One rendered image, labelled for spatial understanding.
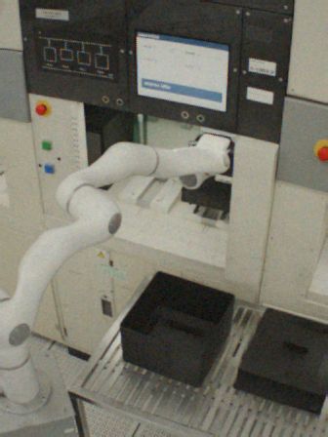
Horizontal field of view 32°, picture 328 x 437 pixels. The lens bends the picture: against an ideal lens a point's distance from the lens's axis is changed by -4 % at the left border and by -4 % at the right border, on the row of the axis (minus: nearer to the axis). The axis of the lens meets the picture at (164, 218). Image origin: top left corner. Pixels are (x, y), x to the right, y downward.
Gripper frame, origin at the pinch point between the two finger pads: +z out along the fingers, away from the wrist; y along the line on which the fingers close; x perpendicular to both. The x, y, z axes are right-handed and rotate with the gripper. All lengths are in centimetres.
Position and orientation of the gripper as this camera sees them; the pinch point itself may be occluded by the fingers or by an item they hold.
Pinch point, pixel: (222, 134)
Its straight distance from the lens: 212.7
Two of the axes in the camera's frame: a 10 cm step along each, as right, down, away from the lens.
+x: 0.0, -7.9, -6.2
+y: 9.1, 2.6, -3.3
